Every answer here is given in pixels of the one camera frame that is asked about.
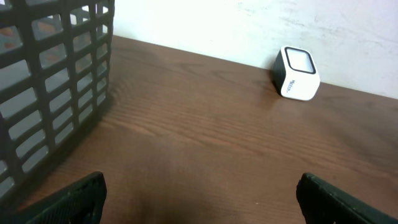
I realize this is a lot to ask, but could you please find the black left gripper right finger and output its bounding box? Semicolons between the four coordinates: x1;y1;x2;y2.
296;173;397;224

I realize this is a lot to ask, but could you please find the grey plastic basket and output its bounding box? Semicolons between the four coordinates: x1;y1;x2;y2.
1;0;115;212

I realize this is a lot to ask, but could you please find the white barcode scanner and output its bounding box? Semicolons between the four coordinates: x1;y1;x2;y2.
272;45;320;101

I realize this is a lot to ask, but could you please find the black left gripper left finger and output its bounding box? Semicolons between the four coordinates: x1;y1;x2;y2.
1;171;107;224

